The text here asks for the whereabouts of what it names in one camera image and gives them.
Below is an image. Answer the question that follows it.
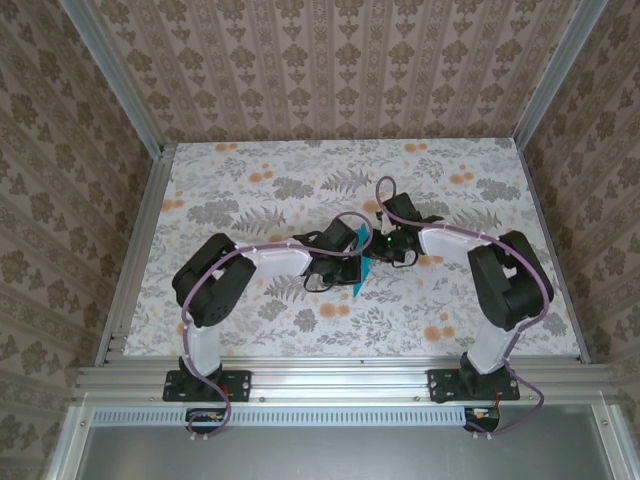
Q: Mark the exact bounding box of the teal blue cloth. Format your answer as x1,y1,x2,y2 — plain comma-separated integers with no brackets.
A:
350,224,374,299

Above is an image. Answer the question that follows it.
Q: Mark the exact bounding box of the floral printed table cover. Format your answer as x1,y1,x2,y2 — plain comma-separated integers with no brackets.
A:
122,139,584,359

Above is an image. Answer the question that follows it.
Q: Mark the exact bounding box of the grey metal panel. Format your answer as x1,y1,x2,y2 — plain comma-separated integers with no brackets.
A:
44,404,636,480

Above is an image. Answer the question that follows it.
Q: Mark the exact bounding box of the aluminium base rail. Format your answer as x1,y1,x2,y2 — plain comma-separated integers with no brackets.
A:
72,363,619,404

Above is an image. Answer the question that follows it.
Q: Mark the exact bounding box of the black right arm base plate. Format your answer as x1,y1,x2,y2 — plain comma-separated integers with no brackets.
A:
427,368,521,404

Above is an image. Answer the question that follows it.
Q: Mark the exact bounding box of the slotted grey cable duct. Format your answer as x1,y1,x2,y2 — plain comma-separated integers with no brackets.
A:
91,405,501,429

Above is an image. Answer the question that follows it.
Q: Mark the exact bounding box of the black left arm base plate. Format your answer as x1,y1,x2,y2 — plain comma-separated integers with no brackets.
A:
162,368,252,403

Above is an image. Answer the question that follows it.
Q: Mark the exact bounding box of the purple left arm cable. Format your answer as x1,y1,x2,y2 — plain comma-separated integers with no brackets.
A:
180,212,362,444

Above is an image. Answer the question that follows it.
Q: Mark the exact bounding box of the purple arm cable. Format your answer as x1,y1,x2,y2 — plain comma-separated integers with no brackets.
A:
180,212,362,444
374,175,547,441

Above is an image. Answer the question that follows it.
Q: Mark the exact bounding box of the aluminium side rail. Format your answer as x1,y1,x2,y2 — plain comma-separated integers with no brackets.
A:
93,143,176,367

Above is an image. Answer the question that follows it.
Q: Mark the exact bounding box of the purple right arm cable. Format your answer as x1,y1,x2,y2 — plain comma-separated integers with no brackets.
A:
374,175,547,441

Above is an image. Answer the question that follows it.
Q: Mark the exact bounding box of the aluminium frame post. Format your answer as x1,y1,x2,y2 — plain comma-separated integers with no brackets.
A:
510,0,610,147
59,0,166,156

